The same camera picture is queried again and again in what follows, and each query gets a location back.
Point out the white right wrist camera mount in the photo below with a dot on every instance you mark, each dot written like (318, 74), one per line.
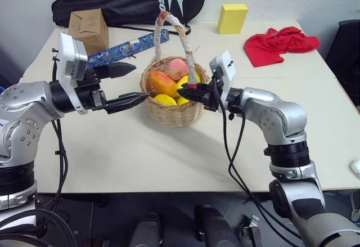
(227, 67)

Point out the pink peach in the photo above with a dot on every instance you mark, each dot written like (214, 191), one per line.
(177, 69)

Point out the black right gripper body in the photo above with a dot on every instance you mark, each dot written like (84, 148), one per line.
(215, 98)

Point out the white computer mouse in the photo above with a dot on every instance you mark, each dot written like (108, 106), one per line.
(356, 168)

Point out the orange red mango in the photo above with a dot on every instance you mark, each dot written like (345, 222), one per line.
(161, 84)

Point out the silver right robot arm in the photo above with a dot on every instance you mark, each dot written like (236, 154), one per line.
(281, 114)

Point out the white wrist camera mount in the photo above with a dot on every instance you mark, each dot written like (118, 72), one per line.
(227, 67)
(69, 54)

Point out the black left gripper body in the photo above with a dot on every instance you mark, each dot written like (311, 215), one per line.
(90, 95)

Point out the metal clamp bracket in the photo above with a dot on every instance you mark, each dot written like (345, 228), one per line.
(253, 230)

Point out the dark grey rounded shape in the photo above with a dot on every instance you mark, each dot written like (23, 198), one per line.
(147, 230)

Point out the brown cardboard box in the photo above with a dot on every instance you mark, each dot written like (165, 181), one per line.
(90, 30)

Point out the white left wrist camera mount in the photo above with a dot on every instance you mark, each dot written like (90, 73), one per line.
(69, 54)

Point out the black chair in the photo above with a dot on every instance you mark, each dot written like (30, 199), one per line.
(344, 55)

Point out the blue patterned folded umbrella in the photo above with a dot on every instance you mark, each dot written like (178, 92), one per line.
(112, 53)

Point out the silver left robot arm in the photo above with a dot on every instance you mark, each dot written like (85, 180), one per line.
(25, 100)

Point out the small yellow lemon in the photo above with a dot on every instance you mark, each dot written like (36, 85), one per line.
(182, 100)

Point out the yellow rectangular block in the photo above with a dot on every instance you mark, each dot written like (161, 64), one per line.
(232, 19)

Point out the large yellow lemon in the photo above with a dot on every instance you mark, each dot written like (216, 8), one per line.
(184, 80)

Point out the red cloth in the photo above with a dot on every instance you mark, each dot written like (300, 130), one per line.
(275, 45)

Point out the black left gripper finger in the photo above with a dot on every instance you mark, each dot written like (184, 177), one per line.
(118, 69)
(126, 100)

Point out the black rounded shape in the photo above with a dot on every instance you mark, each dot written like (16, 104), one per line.
(213, 227)

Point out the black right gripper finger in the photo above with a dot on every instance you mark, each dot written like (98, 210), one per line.
(194, 95)
(201, 86)

